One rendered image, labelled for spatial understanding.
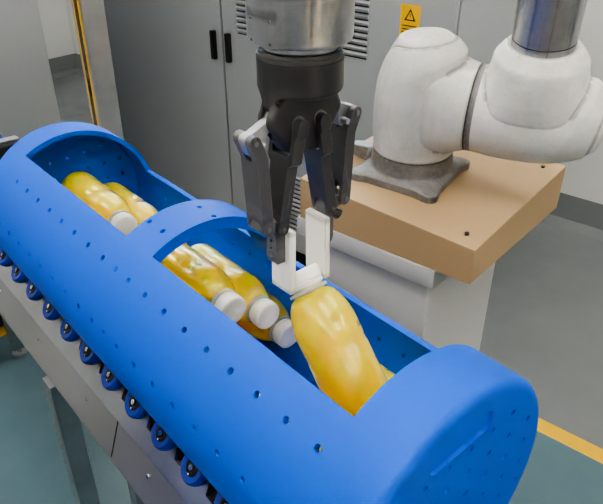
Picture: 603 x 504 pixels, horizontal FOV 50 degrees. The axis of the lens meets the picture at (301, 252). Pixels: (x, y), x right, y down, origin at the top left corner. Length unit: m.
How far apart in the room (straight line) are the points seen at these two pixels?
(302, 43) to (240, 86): 2.35
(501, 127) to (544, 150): 0.08
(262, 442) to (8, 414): 1.93
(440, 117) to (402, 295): 0.34
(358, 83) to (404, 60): 1.30
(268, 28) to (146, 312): 0.36
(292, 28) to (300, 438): 0.34
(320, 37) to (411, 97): 0.64
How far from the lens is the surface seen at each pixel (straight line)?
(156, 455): 0.94
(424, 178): 1.23
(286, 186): 0.59
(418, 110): 1.17
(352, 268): 1.29
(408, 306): 1.25
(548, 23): 1.09
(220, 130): 3.05
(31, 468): 2.28
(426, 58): 1.15
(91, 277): 0.86
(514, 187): 1.30
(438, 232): 1.13
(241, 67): 2.85
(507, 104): 1.13
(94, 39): 1.78
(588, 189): 3.58
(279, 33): 0.53
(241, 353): 0.64
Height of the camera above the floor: 1.61
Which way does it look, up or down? 31 degrees down
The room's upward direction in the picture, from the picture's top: straight up
